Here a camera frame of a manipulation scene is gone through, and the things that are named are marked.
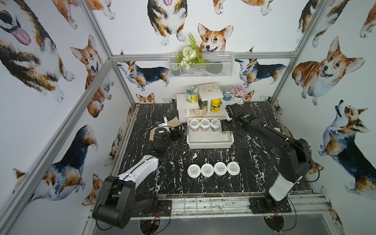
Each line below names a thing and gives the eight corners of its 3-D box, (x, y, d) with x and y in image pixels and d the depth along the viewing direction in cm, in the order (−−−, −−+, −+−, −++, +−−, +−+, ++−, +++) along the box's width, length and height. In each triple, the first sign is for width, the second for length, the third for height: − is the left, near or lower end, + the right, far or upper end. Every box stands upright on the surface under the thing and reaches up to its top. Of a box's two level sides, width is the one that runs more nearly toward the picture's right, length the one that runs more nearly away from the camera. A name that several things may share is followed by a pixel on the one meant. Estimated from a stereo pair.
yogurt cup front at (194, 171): (186, 176, 86) (185, 171, 80) (192, 166, 90) (192, 161, 84) (195, 183, 84) (195, 178, 78) (202, 172, 88) (202, 168, 82)
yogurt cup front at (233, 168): (226, 178, 86) (228, 173, 80) (224, 166, 90) (226, 161, 84) (238, 178, 86) (241, 173, 80) (236, 166, 90) (239, 161, 84)
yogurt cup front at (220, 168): (213, 178, 85) (215, 173, 80) (213, 166, 90) (214, 161, 84) (225, 178, 85) (227, 173, 80) (224, 166, 90) (226, 161, 84)
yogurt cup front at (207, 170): (201, 179, 85) (201, 175, 79) (200, 168, 89) (201, 163, 83) (213, 179, 85) (214, 175, 79) (212, 168, 89) (213, 163, 83)
